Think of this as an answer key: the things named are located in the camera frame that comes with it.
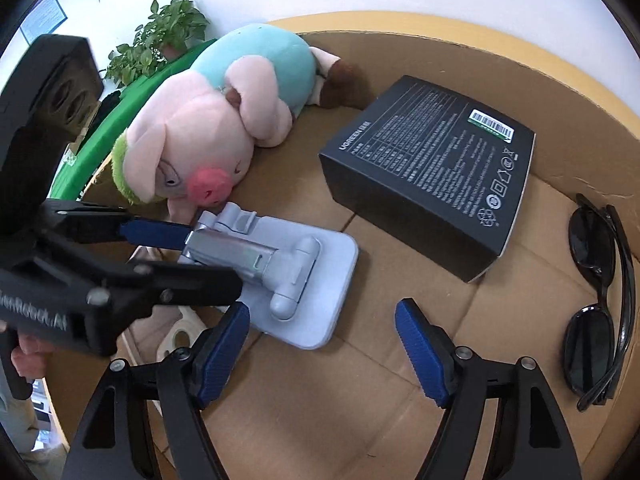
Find black sunglasses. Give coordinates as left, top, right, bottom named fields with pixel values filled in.
left=561, top=193, right=637, bottom=413

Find shallow cardboard box tray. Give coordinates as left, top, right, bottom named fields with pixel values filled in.
left=204, top=13, right=639, bottom=479

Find person's left hand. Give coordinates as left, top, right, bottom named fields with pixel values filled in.
left=11, top=333, right=56, bottom=380

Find grey folding phone stand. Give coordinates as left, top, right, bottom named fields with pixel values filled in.
left=179, top=203, right=359, bottom=350

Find green covered side table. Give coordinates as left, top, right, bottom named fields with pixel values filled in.
left=49, top=39, right=215, bottom=200

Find right potted green plant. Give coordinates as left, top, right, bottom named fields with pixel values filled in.
left=105, top=0, right=210, bottom=89

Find pink pig plush toy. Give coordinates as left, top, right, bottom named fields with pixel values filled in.
left=112, top=24, right=374, bottom=223

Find black product box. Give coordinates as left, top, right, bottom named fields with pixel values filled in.
left=319, top=75, right=536, bottom=283

